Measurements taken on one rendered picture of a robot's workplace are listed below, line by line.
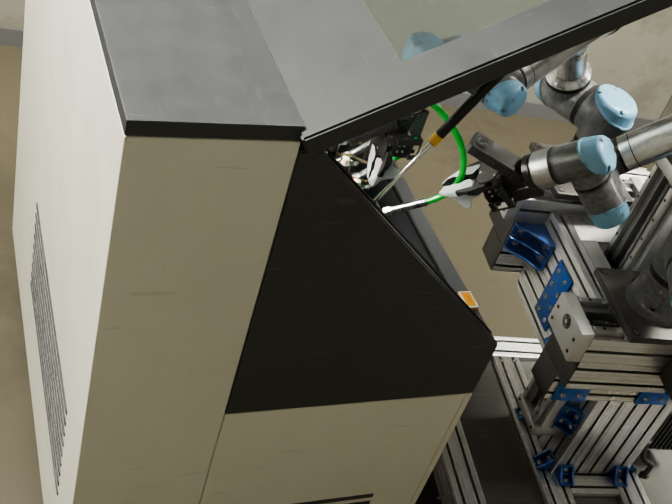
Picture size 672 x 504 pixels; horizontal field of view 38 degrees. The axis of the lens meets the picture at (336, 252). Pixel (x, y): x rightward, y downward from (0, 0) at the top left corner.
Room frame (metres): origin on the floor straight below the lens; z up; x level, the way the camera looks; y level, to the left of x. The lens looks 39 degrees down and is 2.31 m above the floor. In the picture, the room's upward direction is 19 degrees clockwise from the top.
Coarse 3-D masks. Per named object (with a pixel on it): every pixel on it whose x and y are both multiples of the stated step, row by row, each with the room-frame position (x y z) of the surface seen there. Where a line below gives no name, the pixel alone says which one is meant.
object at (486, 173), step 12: (528, 156) 1.66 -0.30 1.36; (480, 168) 1.69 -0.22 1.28; (492, 168) 1.68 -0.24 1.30; (480, 180) 1.65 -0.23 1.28; (492, 180) 1.64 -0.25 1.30; (504, 180) 1.66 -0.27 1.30; (516, 180) 1.65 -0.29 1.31; (528, 180) 1.63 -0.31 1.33; (492, 192) 1.66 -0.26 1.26; (504, 192) 1.64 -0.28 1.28; (516, 192) 1.66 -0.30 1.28; (528, 192) 1.65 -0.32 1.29; (540, 192) 1.65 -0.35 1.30; (492, 204) 1.65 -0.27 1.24
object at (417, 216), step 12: (384, 180) 2.08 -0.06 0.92; (372, 192) 2.11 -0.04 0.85; (396, 192) 2.01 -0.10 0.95; (408, 192) 2.02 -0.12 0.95; (384, 204) 2.04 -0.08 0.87; (396, 204) 2.00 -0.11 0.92; (396, 216) 1.98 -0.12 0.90; (408, 216) 1.93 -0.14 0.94; (420, 216) 1.94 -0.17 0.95; (408, 228) 1.92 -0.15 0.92; (420, 228) 1.89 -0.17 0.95; (420, 240) 1.86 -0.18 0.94; (432, 240) 1.86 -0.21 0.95; (420, 252) 1.85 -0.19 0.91; (432, 252) 1.82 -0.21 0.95; (444, 252) 1.83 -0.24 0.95; (432, 264) 1.80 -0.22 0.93; (444, 264) 1.79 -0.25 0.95; (444, 276) 1.75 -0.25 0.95; (456, 276) 1.76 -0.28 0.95; (456, 288) 1.72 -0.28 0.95
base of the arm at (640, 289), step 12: (636, 276) 1.83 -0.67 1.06; (648, 276) 1.77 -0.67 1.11; (636, 288) 1.77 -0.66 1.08; (648, 288) 1.75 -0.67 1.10; (660, 288) 1.74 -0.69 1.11; (636, 300) 1.74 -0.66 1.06; (648, 300) 1.73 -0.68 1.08; (660, 300) 1.73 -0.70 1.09; (648, 312) 1.72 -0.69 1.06; (660, 312) 1.72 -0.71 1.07; (660, 324) 1.71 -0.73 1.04
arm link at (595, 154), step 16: (576, 144) 1.63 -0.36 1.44; (592, 144) 1.62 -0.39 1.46; (608, 144) 1.64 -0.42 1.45; (560, 160) 1.62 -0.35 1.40; (576, 160) 1.61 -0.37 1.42; (592, 160) 1.60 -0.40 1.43; (608, 160) 1.61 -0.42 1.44; (560, 176) 1.61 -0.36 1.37; (576, 176) 1.60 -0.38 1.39; (592, 176) 1.60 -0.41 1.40
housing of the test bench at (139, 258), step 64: (64, 0) 1.74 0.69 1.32; (128, 0) 1.49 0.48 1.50; (192, 0) 1.56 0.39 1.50; (64, 64) 1.67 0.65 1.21; (128, 64) 1.29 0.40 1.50; (192, 64) 1.35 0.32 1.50; (256, 64) 1.42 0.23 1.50; (64, 128) 1.61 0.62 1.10; (128, 128) 1.15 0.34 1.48; (192, 128) 1.20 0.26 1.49; (256, 128) 1.25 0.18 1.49; (64, 192) 1.54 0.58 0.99; (128, 192) 1.16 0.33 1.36; (192, 192) 1.21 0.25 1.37; (256, 192) 1.26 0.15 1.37; (64, 256) 1.48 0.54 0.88; (128, 256) 1.16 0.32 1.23; (192, 256) 1.22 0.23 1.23; (256, 256) 1.28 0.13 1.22; (64, 320) 1.41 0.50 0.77; (128, 320) 1.17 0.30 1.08; (192, 320) 1.23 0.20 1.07; (64, 384) 1.34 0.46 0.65; (128, 384) 1.18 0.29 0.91; (192, 384) 1.25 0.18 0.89; (64, 448) 1.27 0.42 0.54; (128, 448) 1.20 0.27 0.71; (192, 448) 1.26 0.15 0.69
